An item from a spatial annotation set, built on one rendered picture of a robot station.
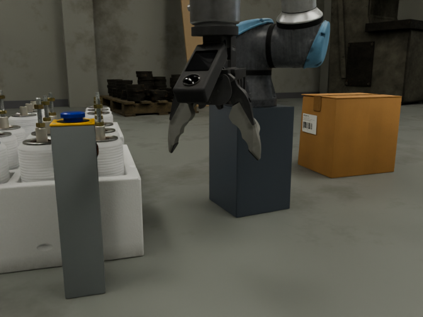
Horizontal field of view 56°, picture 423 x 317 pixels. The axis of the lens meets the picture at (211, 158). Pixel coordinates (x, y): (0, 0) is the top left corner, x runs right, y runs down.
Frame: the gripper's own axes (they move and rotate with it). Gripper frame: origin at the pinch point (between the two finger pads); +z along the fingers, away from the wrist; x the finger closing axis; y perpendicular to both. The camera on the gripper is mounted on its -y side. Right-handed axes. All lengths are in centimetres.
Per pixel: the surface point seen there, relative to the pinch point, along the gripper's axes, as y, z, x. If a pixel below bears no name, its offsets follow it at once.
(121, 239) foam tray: 8.6, 22.2, 24.2
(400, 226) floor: 50, 28, -34
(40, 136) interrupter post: 6.0, 0.2, 40.1
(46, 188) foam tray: 1.0, 9.3, 35.2
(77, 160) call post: -5.1, 0.9, 22.1
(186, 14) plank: 360, -57, 163
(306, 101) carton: 108, 4, 0
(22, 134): 20, 4, 60
